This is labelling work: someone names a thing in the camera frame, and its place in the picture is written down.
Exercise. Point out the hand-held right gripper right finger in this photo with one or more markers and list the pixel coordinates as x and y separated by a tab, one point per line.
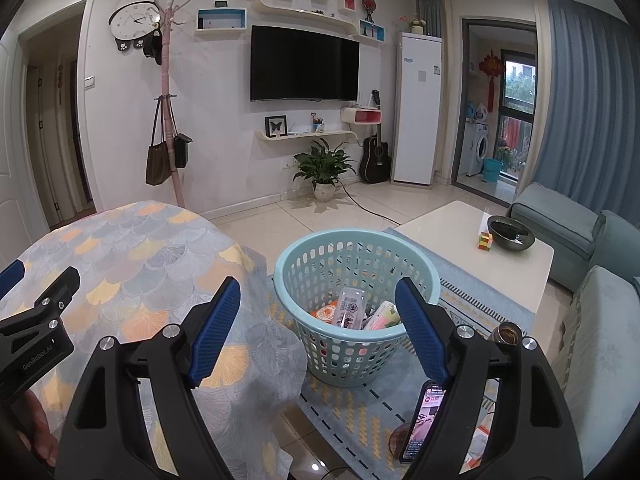
420	335

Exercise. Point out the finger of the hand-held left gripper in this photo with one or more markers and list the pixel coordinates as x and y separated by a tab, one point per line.
11	277
65	282

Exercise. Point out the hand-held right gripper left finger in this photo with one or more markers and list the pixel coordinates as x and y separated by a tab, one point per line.
215	335

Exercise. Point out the pink green packet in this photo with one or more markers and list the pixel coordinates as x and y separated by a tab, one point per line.
382	316

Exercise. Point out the orange white packet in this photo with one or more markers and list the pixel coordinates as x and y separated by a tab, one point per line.
325	314

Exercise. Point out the light blue plastic basket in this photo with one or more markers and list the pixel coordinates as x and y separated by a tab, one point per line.
357	234

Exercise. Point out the person's left hand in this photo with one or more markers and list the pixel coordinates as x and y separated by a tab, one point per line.
36	425

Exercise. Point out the patterned scale print tablecloth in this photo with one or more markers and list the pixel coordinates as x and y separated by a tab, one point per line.
150	260

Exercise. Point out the black smartphone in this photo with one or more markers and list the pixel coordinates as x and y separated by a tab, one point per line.
425	425

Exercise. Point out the blue patterned rug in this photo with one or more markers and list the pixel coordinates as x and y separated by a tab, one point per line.
360	410

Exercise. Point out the white coffee table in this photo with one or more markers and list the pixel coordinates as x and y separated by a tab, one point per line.
450	230

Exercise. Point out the colourful puzzle cube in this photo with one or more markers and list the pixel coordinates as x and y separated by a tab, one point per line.
485	240

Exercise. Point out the dark metal bowl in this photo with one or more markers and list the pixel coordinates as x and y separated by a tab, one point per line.
510	235

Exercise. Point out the brown tote bag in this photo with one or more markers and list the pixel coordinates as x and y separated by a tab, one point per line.
159	160

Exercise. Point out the small black bag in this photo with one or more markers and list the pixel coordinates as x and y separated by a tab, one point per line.
182	152

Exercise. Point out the grey blue sofa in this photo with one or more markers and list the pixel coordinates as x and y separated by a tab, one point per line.
550	215

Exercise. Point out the teal bucket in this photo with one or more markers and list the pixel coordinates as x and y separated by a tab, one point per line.
493	171

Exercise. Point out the black guitar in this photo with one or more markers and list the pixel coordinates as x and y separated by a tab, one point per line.
375	160

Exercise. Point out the white washing machine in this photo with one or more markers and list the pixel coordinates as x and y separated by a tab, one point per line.
479	150

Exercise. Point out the green potted plant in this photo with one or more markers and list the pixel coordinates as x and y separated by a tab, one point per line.
322	165

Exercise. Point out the pink coat rack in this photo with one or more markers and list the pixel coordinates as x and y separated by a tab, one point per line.
170	110

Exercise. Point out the white curved lower shelf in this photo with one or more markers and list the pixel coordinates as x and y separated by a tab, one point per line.
305	136

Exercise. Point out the white curved shelf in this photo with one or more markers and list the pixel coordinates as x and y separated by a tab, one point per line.
305	136
310	12

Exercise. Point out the orange hanging clothes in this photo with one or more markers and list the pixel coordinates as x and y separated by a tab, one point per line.
512	132

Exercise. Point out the white refrigerator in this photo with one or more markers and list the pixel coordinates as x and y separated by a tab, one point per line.
415	110

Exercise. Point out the blue detergent bottle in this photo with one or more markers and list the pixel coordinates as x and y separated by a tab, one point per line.
470	111

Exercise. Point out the white detergent bottle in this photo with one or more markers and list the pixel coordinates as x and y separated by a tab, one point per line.
482	112

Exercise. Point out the small pen cup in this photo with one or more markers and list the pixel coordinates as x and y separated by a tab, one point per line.
318	125

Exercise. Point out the black cap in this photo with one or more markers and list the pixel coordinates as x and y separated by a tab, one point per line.
152	47

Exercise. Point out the red hanging knot ornament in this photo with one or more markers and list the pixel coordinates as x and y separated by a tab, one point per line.
491	67

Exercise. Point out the blue grey curtain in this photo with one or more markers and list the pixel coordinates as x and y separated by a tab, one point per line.
585	110

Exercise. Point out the small blue box shelf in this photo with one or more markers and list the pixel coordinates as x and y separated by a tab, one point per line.
379	31

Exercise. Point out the flower pot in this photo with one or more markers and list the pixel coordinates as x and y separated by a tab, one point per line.
416	27

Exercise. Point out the blue rimmed box shelf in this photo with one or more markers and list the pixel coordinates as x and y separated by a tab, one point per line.
221	10

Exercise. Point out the round hand fan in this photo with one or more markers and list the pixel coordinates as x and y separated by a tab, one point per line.
369	3

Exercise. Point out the white curved upper shelf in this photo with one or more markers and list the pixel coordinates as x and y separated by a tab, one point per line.
310	12

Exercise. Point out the black picture frame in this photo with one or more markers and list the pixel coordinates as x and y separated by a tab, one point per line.
276	126

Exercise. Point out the red white wall box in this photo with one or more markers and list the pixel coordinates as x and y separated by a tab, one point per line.
362	117

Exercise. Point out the panda wall clock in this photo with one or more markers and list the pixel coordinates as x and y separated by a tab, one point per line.
132	20

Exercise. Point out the black wall television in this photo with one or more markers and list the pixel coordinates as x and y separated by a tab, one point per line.
305	62

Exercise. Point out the red wall cube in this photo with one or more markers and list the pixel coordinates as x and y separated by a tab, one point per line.
349	3

